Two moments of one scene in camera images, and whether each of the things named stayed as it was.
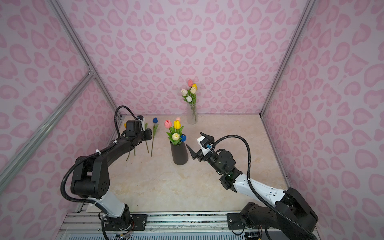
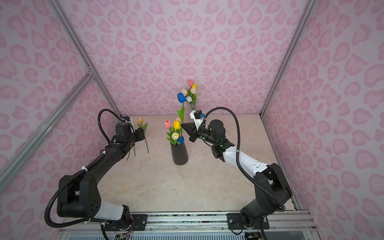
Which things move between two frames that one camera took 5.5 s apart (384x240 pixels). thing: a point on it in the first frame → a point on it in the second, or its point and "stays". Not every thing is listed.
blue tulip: [155, 120] → [181, 97]
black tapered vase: [179, 153] stays
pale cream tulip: [175, 136] stays
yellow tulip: [177, 125] stays
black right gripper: [199, 154] → [195, 133]
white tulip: [184, 92] stays
